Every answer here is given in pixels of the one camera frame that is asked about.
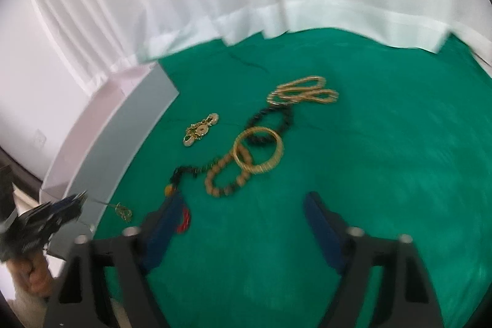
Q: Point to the white cardboard box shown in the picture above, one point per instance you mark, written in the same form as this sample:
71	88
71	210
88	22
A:
115	143

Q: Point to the gold bangle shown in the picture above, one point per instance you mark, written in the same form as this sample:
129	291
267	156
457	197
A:
277	153

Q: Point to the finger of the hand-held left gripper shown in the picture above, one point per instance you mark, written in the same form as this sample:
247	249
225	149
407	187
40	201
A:
65	209

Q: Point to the white wall socket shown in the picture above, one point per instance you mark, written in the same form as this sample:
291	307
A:
39	139

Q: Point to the green table cloth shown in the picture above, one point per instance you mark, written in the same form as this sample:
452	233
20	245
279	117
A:
365	159

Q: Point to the gold green pendant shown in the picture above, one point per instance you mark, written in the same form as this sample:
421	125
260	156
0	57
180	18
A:
200	130

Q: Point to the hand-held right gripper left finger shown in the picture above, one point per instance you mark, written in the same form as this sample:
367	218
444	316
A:
165	232

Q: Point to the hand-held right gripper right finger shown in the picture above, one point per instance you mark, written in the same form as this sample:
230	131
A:
321	232

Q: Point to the person's left hand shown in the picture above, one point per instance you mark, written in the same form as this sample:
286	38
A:
36	274

